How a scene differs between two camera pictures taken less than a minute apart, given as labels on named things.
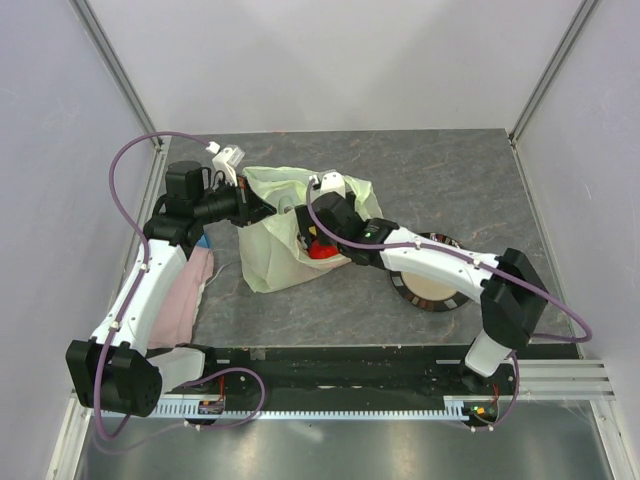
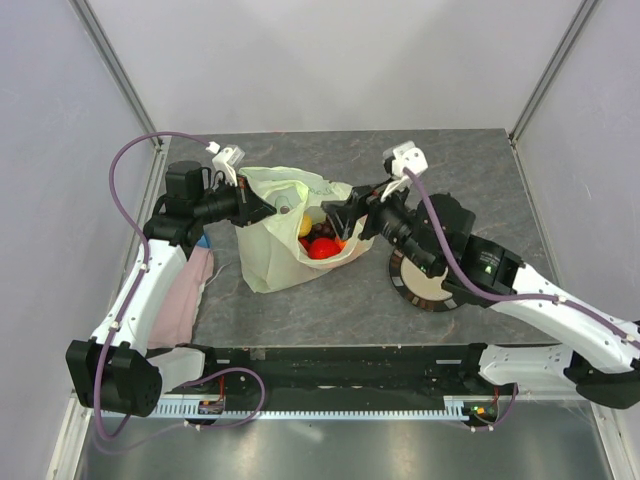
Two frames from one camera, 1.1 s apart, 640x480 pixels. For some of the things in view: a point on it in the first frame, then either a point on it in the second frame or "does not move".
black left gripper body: [242, 216] does not move
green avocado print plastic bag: [272, 254] does not move
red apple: [317, 251] does not move
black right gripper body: [305, 221] -> [368, 201]
